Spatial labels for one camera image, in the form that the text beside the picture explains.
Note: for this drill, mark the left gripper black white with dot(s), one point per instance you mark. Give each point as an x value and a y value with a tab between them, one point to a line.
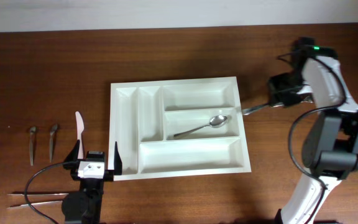
109	174

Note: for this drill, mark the small steel teaspoon far left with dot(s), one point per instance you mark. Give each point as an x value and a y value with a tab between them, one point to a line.
32	132

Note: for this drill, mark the steel spoon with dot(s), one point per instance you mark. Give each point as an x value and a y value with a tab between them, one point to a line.
248	111
215	122

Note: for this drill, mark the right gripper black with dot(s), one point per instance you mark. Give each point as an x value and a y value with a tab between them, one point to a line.
274	89

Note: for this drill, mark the steel spoon in tray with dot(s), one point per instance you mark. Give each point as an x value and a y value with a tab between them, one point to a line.
215	122

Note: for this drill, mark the small steel teaspoon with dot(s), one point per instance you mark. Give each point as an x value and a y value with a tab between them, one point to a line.
32	132
53	131

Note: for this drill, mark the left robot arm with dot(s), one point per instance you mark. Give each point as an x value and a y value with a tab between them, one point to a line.
84	205

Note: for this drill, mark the steel tongs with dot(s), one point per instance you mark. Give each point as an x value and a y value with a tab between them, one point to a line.
50	198

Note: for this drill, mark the white plastic cutlery tray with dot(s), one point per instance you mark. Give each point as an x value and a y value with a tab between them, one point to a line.
144	116

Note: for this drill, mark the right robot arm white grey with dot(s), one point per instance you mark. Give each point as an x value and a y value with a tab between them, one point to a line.
330	151

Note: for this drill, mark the white plastic knife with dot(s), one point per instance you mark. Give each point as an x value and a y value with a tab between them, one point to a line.
79	129

